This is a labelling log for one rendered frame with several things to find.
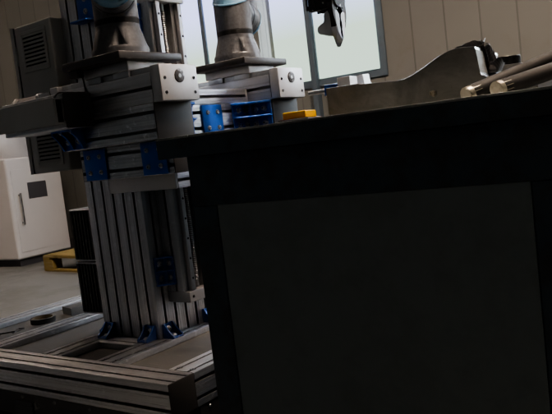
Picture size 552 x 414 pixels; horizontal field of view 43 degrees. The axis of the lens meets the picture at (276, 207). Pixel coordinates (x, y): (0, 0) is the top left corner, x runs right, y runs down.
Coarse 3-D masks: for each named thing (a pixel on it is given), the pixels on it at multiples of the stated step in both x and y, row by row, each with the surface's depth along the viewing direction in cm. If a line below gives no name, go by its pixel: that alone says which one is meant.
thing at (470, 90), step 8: (544, 56) 134; (520, 64) 132; (528, 64) 132; (536, 64) 133; (544, 64) 134; (504, 72) 130; (512, 72) 130; (480, 80) 128; (488, 80) 128; (464, 88) 127; (472, 88) 126; (480, 88) 127; (488, 88) 127; (464, 96) 127
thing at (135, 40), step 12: (96, 24) 184; (108, 24) 181; (120, 24) 182; (132, 24) 184; (96, 36) 183; (108, 36) 181; (120, 36) 181; (132, 36) 182; (96, 48) 182; (108, 48) 180; (120, 48) 180; (132, 48) 181; (144, 48) 184
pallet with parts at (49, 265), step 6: (54, 252) 561; (60, 252) 557; (66, 252) 552; (72, 252) 547; (48, 258) 549; (54, 258) 553; (72, 258) 530; (48, 264) 551; (54, 264) 549; (60, 264) 553; (48, 270) 552; (54, 270) 547; (60, 270) 542; (66, 270) 537; (72, 270) 532
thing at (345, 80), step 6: (342, 78) 181; (348, 78) 181; (354, 78) 183; (330, 84) 184; (336, 84) 183; (342, 84) 182; (348, 84) 181; (312, 90) 188; (318, 90) 187; (324, 90) 184
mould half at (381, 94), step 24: (456, 48) 161; (480, 48) 164; (432, 72) 165; (456, 72) 162; (480, 72) 160; (336, 96) 176; (360, 96) 174; (384, 96) 171; (408, 96) 168; (456, 96) 163
